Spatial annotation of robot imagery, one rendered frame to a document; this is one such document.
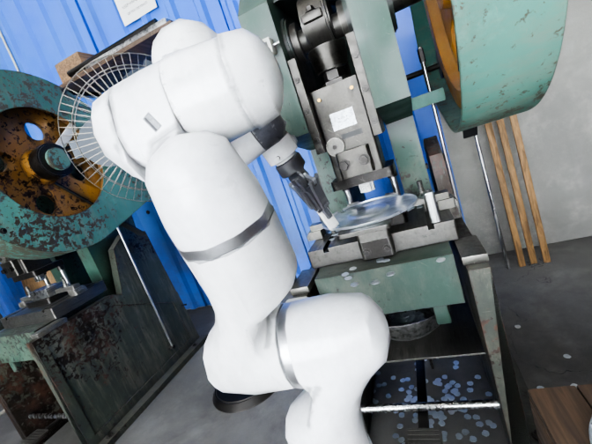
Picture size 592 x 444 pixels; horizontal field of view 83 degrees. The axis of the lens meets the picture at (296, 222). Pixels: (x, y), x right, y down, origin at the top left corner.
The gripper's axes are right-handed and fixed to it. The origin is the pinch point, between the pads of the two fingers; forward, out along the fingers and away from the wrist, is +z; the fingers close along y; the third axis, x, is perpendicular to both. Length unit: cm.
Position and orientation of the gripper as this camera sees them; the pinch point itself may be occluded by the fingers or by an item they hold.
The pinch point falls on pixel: (328, 218)
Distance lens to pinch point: 95.1
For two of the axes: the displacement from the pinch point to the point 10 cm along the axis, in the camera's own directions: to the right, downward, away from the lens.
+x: 6.8, -6.6, 3.4
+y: 4.6, 0.3, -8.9
